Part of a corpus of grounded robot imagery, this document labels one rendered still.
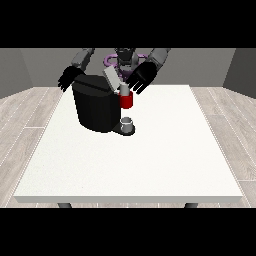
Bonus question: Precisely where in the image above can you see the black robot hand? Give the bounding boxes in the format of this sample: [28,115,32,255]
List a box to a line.
[57,65,86,93]
[125,61,159,96]

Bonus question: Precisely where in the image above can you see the small grey coffee pod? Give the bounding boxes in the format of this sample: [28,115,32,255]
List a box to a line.
[119,83,130,96]

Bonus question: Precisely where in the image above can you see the red pod holder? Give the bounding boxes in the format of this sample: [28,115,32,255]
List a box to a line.
[118,90,134,110]

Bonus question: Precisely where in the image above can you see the pale grey machine lid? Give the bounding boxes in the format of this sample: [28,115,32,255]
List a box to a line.
[102,65,122,92]

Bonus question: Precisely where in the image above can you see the black coffee machine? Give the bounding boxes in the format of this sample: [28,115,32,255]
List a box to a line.
[71,73,136,137]

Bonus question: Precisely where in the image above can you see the grey robot trunk purple rings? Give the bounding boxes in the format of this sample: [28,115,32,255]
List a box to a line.
[103,48,150,82]

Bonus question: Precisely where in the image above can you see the small grey cup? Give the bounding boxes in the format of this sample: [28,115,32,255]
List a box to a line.
[120,116,135,134]

